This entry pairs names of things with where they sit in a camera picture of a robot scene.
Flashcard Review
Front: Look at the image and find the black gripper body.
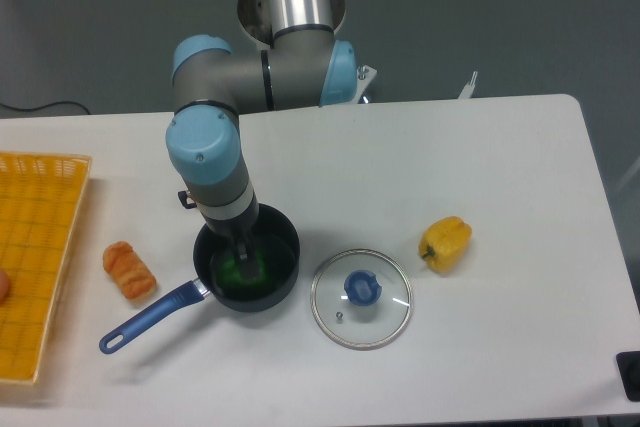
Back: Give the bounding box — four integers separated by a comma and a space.
200, 201, 259, 242

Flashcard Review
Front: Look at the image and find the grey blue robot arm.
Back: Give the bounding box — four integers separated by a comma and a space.
165, 0, 358, 248

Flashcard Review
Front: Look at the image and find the green vegetable in pot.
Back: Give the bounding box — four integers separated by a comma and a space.
212, 252, 277, 295

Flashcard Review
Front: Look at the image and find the glass pot lid blue knob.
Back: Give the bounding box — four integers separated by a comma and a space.
310, 249, 414, 350

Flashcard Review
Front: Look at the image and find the dark blue saucepan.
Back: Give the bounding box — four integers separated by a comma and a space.
99, 204, 300, 354

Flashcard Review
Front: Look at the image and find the orange croissant bread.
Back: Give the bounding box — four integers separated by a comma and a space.
103, 241, 157, 302

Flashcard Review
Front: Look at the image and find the yellow bell pepper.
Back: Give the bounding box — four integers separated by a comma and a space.
418, 216, 472, 274

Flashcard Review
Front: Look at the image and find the yellow woven basket tray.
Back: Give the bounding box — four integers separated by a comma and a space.
1, 151, 92, 385

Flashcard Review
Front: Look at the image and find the black table clamp device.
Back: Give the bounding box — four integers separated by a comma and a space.
616, 351, 640, 402

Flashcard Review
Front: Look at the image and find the black cable on floor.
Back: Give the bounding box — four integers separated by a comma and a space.
0, 100, 91, 115

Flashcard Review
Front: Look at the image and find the white bracket behind table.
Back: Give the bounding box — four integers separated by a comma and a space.
458, 70, 478, 100

